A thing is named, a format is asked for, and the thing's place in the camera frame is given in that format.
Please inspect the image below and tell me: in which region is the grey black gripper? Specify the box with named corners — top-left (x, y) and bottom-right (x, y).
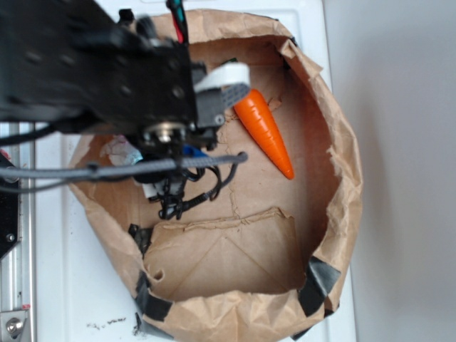
top-left (142, 62), bottom-right (249, 155)

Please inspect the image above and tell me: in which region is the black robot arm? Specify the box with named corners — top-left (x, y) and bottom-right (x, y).
top-left (1, 1), bottom-right (250, 157)

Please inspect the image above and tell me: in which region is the orange toy carrot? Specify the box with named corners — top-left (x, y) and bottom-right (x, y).
top-left (234, 89), bottom-right (295, 180)

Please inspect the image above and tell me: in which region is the brown paper bag tray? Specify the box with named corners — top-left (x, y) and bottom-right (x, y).
top-left (72, 9), bottom-right (363, 341)

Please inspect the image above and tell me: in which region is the white plastic board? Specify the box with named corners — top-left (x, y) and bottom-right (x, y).
top-left (34, 0), bottom-right (357, 342)

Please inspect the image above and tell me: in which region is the black cable bundle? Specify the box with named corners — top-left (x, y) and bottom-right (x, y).
top-left (135, 156), bottom-right (238, 221)

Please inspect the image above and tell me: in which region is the grey braided cable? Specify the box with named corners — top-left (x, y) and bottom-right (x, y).
top-left (0, 151), bottom-right (249, 195)

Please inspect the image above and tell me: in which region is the black mounting bracket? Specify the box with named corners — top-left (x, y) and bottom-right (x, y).
top-left (1, 152), bottom-right (19, 260)

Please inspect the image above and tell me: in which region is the aluminium frame rail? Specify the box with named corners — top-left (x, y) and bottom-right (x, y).
top-left (1, 123), bottom-right (37, 341)

